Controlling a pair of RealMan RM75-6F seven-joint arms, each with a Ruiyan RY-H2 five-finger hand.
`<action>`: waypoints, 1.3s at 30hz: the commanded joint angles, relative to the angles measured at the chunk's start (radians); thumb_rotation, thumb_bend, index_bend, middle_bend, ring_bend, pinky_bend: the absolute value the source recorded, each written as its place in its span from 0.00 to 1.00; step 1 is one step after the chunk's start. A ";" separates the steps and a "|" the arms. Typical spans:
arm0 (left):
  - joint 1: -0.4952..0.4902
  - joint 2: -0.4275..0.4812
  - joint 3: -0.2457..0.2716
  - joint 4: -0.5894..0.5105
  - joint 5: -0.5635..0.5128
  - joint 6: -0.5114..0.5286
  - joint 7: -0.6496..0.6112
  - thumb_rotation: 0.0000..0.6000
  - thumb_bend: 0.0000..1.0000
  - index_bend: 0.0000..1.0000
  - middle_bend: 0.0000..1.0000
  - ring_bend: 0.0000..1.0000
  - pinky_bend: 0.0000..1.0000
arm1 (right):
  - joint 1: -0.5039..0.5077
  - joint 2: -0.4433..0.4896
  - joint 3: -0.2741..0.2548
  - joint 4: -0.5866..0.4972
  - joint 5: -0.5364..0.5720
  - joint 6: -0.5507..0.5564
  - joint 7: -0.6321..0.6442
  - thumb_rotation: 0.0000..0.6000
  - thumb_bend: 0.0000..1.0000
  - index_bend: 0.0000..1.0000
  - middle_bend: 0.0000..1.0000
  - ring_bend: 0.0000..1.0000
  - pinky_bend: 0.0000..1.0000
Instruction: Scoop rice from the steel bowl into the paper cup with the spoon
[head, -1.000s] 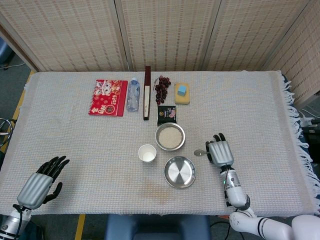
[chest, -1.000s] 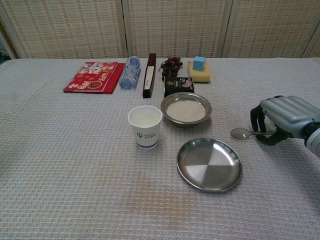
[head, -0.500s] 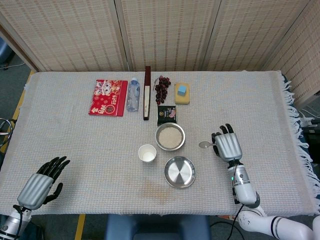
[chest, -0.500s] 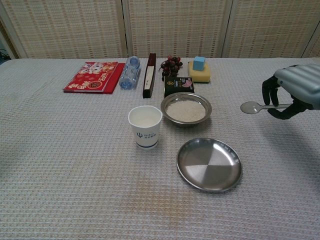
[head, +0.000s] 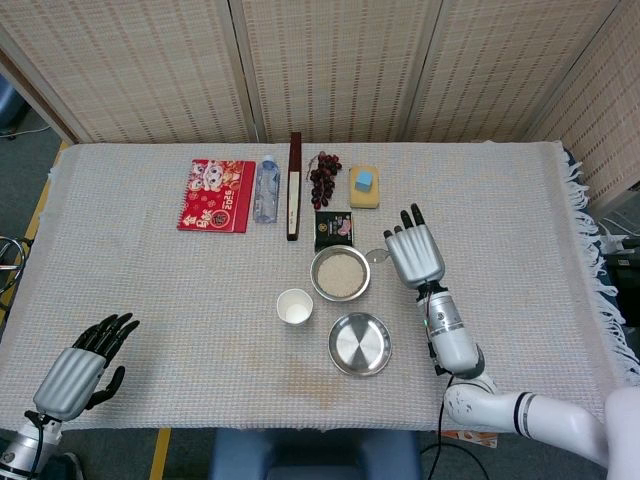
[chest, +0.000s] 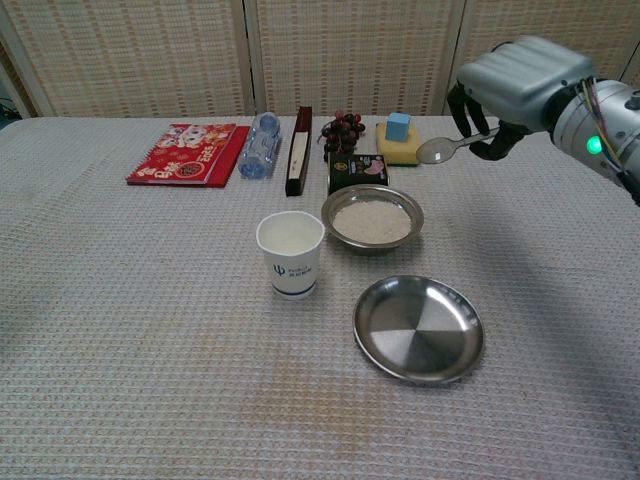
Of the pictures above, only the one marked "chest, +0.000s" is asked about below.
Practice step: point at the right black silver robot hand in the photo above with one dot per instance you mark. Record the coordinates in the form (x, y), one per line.
(525, 80)

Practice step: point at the small metal spoon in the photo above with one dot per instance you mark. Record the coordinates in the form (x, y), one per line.
(435, 151)

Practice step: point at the steel bowl holding rice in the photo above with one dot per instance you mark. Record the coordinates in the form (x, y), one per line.
(350, 242)

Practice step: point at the empty steel plate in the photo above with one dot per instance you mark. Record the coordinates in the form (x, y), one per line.
(417, 332)

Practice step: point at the white paper cup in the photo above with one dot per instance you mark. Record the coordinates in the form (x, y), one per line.
(292, 270)

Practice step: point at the light blue cube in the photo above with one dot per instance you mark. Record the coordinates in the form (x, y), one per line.
(398, 126)

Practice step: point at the yellow sponge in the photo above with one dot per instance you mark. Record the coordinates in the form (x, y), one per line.
(395, 150)

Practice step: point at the beige woven folding screen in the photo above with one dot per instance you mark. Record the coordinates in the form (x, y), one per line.
(350, 55)

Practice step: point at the bunch of dark red grapes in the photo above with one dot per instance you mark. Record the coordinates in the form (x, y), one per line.
(342, 132)

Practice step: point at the black food packet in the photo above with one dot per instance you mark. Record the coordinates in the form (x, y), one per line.
(357, 172)

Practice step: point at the long dark red box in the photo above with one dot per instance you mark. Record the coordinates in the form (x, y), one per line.
(298, 160)

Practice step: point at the clear plastic water bottle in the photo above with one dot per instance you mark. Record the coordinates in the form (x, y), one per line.
(259, 150)

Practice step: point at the red spiral desk calendar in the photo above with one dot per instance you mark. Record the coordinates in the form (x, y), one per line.
(185, 157)

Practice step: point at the white woven fringed tablecloth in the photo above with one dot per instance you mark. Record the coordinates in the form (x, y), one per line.
(150, 325)

